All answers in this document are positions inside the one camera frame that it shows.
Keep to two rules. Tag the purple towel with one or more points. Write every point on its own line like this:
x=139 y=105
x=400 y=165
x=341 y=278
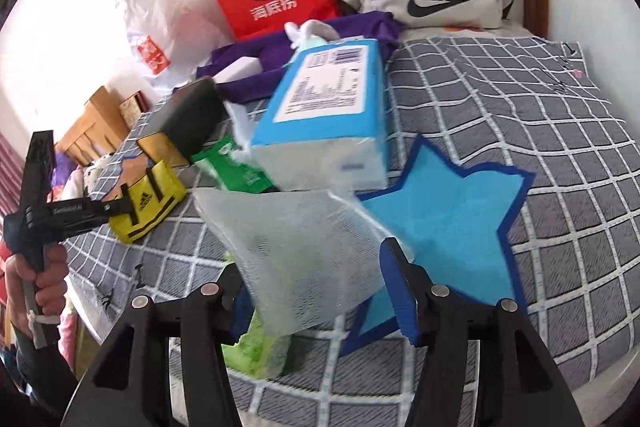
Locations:
x=250 y=89

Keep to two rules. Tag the dark green wipes packet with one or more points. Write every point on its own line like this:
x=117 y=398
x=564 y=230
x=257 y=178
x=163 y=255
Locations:
x=235 y=167

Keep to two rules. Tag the purple plush toy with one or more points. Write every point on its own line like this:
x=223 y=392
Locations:
x=64 y=177

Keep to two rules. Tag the person's left hand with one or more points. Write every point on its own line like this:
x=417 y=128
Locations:
x=52 y=282

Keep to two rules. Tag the white mesh cloth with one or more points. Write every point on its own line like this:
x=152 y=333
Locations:
x=300 y=257

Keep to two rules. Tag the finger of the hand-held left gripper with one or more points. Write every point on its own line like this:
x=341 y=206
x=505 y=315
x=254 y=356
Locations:
x=129 y=207
x=155 y=187

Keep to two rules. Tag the grey checkered star blanket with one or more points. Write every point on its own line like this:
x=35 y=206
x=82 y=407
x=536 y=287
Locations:
x=500 y=107

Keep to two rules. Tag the person's left forearm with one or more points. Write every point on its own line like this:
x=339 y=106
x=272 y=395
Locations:
x=45 y=367

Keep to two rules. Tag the white work glove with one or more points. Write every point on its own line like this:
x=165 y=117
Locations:
x=310 y=34

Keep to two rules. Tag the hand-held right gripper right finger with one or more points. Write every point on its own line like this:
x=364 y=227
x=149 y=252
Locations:
x=400 y=297

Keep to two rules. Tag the white plastic shopping bag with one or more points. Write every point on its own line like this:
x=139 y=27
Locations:
x=160 y=12

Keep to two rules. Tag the yellow pouch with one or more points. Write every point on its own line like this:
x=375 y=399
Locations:
x=145 y=207

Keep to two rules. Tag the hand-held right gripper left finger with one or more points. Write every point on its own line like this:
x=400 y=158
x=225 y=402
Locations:
x=241 y=312

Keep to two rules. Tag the white patterned cloth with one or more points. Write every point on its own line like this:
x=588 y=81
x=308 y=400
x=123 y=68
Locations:
x=102 y=169

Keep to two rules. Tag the dark rectangular box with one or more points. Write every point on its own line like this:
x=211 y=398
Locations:
x=195 y=117

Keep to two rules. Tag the blue tissue pack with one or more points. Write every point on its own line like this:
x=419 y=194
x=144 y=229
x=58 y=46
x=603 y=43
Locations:
x=325 y=107

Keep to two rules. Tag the wooden headboard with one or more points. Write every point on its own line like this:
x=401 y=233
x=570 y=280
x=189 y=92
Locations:
x=95 y=122

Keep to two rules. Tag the white block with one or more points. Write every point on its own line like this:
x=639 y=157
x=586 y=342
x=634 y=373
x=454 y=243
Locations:
x=240 y=69

